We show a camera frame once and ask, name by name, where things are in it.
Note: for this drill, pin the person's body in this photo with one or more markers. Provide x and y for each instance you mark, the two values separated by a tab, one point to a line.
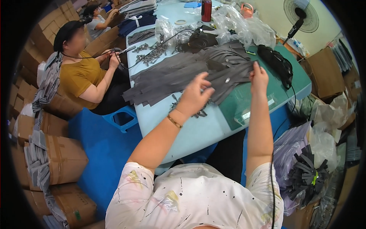
194	200

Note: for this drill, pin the person's right hand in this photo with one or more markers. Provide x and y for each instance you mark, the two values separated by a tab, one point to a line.
259	83

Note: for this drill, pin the stack of grey flat packets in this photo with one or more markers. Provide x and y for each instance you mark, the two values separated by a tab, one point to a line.
138	7

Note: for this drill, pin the black pouch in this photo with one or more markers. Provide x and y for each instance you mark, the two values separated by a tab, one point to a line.
276	63

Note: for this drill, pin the stack of navy fabric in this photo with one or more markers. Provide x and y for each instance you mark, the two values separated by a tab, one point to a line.
134	24

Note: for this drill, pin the black standing fan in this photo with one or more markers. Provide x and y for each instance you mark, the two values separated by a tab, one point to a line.
303	17

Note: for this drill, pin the person's left hand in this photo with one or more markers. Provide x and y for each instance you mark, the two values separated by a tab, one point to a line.
193	97

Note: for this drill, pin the green cutting mat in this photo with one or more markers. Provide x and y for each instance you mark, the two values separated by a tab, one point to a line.
251	106

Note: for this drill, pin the orange plastic jug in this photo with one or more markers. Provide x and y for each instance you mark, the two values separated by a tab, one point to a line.
247	11

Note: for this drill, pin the heap of crumpled bags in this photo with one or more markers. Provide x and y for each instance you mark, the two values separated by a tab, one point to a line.
326	123

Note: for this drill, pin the blue cloth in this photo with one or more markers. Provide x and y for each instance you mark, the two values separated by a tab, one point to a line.
191	4

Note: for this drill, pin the small heap of metal buckles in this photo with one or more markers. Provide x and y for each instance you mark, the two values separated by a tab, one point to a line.
175	101

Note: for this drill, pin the clear bag of parts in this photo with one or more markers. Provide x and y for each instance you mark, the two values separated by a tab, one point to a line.
164	30

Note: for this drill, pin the red bottle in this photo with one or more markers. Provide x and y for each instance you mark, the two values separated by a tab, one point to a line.
206	11

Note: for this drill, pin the open cardboard box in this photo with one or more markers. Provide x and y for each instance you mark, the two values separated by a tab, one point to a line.
324	73

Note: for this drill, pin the stack of short grey strips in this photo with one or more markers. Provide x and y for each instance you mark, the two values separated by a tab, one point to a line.
140	35

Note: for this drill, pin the rack of hanging packets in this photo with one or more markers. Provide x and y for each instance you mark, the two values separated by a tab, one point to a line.
341	55

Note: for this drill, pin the blue plastic stool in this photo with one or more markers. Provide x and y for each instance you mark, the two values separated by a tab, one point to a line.
121	117

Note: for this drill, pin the heap of clear plastic bags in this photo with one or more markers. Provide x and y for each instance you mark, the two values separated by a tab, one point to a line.
243	28

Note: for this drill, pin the cardboard box with brown tape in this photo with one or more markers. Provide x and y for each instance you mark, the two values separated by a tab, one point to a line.
67	160

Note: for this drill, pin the cardboard box with green mark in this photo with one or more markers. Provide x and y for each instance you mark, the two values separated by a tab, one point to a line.
74	206

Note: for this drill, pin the large heap of metal clips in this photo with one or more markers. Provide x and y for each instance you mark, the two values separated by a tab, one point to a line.
150	54

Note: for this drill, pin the tape roll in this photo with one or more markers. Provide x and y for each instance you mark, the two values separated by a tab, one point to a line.
180	22

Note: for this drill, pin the wall of stacked cardboard boxes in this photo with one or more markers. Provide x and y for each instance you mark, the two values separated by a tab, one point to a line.
43	31

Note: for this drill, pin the purple plastic bag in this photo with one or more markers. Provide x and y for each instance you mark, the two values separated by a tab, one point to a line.
287	148

